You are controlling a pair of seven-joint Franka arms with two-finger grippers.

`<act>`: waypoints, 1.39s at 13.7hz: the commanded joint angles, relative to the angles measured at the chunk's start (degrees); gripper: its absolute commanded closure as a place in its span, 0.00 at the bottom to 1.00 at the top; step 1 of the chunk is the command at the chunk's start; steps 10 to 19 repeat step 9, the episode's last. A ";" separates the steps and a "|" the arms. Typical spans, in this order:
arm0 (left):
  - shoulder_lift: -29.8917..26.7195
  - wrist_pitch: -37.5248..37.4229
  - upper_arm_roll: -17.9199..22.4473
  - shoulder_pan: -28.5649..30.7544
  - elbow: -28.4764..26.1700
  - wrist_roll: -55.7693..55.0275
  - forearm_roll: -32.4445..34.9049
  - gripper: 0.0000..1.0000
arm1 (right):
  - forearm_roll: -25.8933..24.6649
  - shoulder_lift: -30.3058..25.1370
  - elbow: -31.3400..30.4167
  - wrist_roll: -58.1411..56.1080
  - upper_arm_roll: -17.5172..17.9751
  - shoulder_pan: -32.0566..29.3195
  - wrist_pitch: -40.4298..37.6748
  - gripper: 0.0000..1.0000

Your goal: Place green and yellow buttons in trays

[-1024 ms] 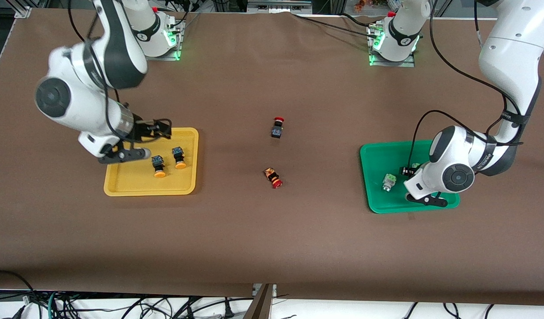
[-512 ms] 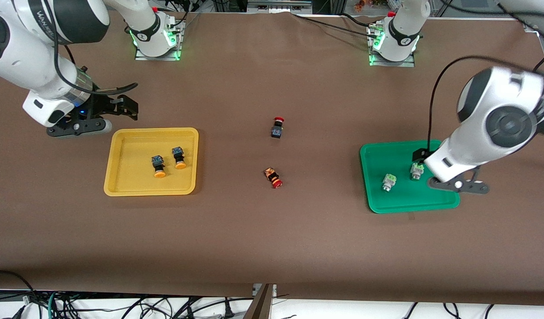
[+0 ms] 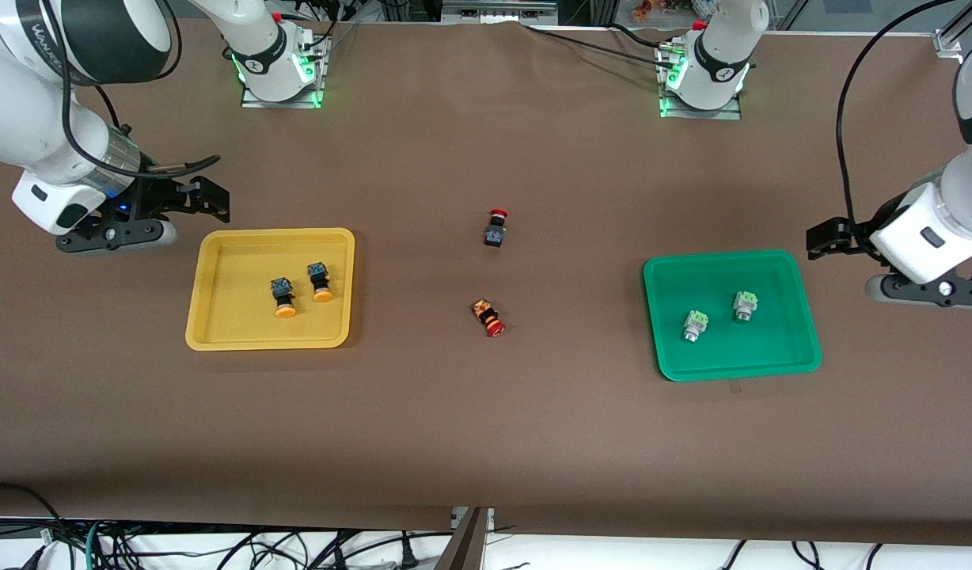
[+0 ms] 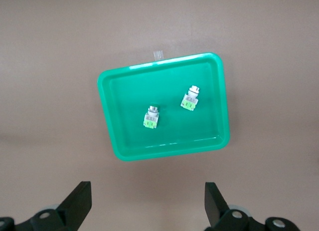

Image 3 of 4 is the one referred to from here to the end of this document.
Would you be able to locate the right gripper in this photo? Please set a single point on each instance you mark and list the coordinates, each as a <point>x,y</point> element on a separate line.
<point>163,198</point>

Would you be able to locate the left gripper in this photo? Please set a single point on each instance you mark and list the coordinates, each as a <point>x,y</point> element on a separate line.
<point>856,236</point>

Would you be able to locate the green push button switch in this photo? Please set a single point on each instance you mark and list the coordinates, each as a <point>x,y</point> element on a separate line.
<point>696,324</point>
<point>744,305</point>

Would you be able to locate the yellow push button switch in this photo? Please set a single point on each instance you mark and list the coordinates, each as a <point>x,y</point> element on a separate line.
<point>284,297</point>
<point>320,283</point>

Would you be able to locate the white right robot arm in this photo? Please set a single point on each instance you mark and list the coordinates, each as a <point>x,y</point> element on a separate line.
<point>27,119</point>

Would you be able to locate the yellow plastic tray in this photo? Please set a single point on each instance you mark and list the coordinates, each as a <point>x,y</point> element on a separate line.
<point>241,317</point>

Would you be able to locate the green plastic tray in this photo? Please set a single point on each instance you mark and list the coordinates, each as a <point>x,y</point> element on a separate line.
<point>731,352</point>

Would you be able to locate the aluminium profile piece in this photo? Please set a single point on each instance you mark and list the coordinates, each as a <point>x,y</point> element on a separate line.
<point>949,39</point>

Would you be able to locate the colourful background toys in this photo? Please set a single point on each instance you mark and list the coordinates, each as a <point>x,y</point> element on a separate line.
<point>652,8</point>

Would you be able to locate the red button with black body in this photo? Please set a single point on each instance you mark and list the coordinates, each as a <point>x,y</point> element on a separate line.
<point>496,231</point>

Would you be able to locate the red button with orange body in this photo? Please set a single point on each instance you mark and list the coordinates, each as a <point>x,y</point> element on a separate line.
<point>487,315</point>

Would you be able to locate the brown table cover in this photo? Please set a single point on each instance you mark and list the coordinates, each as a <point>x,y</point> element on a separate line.
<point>486,435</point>

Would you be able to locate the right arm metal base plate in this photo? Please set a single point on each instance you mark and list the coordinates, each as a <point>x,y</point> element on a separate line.
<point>284,104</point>

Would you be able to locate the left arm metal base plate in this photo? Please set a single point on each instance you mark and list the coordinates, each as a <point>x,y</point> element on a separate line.
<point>700,114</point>

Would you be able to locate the white metal bracket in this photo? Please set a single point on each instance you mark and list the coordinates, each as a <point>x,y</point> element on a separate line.
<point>490,518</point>

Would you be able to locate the brown table post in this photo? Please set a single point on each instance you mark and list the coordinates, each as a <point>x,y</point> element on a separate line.
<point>462,548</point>

